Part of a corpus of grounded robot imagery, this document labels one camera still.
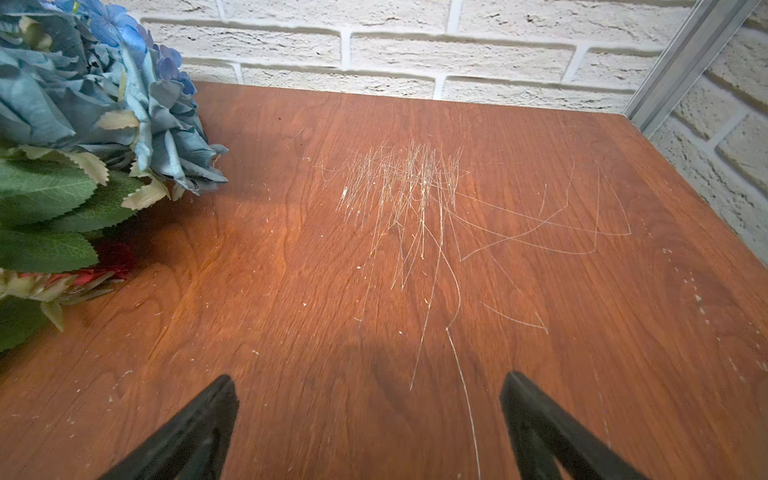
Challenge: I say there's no light blue rose bouquet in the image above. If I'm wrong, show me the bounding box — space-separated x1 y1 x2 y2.
1 1 228 194

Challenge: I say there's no red carnation flower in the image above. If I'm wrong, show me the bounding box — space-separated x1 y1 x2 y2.
1 239 137 331

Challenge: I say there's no aluminium right corner post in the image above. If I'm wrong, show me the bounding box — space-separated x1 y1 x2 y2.
624 0 760 137

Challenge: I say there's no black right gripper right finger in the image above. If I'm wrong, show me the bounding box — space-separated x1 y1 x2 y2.
500 371 645 479

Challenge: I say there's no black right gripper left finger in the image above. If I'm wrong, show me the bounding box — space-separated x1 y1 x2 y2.
101 375 239 479

